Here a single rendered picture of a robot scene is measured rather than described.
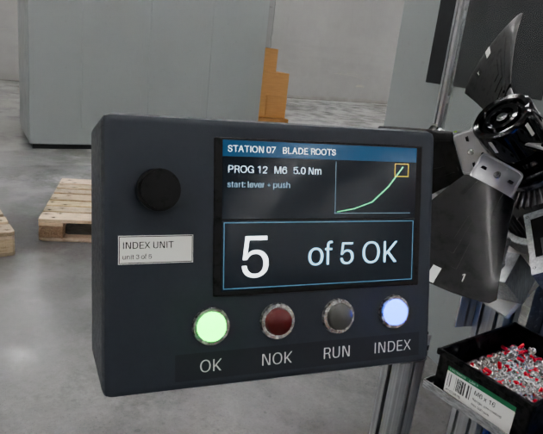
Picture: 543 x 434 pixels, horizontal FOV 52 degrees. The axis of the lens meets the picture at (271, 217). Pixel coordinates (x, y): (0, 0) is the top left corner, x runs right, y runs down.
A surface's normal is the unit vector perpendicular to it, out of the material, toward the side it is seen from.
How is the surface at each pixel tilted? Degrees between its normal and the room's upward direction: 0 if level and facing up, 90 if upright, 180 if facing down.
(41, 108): 90
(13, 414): 0
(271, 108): 90
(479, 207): 51
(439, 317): 90
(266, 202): 75
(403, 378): 90
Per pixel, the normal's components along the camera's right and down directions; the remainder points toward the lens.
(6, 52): 0.46, 0.31
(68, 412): 0.11, -0.95
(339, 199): 0.36, 0.06
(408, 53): -0.88, 0.04
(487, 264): -0.07, -0.49
